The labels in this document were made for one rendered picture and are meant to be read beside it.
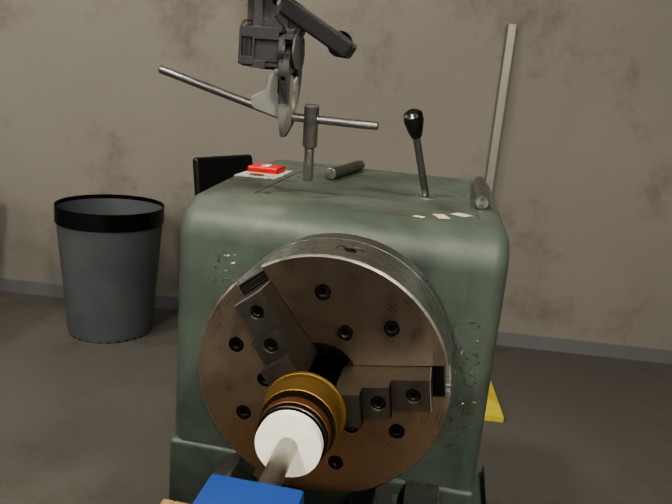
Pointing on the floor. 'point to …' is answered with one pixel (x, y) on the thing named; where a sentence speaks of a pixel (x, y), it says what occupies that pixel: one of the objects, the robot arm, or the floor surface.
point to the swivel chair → (217, 169)
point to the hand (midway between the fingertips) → (288, 128)
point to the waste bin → (109, 264)
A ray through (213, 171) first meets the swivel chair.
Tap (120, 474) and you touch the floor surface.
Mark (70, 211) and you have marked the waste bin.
